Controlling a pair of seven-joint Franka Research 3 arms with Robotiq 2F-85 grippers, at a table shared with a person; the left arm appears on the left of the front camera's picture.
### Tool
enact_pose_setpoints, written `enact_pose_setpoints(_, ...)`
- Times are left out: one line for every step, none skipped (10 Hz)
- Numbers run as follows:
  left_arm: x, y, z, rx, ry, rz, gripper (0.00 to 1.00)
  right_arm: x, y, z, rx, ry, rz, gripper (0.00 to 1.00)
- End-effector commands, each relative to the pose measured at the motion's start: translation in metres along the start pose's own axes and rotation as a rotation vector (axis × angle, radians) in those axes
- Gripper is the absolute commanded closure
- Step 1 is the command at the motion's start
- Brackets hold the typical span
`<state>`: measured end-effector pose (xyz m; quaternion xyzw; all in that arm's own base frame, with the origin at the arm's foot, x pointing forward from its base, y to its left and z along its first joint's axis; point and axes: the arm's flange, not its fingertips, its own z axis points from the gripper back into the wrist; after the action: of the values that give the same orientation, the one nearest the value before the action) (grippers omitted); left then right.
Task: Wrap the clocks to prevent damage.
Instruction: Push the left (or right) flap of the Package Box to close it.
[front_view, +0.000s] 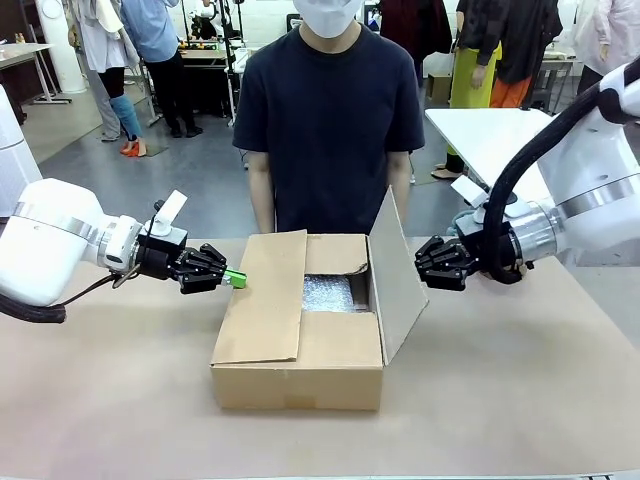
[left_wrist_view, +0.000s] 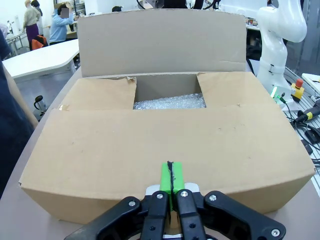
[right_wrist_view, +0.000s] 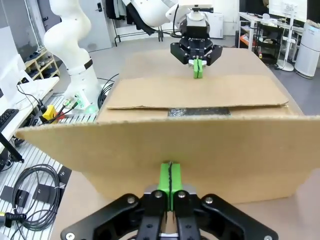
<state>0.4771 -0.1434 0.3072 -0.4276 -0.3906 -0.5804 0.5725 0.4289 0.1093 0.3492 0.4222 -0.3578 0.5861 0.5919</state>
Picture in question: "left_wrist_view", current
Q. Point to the brown cardboard box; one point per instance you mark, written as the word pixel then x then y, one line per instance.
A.
pixel 150 140

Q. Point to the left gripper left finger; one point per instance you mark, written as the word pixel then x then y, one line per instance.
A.
pixel 155 215

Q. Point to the yellow emergency stop button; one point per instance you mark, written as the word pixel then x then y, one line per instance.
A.
pixel 297 91

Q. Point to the white paper pad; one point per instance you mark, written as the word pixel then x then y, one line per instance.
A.
pixel 311 79

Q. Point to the person in dark clothes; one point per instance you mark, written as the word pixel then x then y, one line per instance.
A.
pixel 12 125

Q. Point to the person light blue shirt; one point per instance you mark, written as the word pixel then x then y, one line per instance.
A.
pixel 58 27

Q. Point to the person beige top purple skirt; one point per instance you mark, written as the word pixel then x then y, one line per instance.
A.
pixel 32 22

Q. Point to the clear bubble wrap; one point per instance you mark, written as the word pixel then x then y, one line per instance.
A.
pixel 170 102

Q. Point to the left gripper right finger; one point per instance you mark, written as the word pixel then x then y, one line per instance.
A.
pixel 190 215

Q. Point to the black steel kettle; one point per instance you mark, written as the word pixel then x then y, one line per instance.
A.
pixel 40 105

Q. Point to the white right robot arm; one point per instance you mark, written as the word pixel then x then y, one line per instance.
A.
pixel 272 50

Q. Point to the white curved table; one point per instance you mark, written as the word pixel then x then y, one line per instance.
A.
pixel 37 58

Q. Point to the orange black chair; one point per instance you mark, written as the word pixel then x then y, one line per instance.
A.
pixel 38 42

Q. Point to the person right forearm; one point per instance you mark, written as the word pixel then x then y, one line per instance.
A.
pixel 21 97

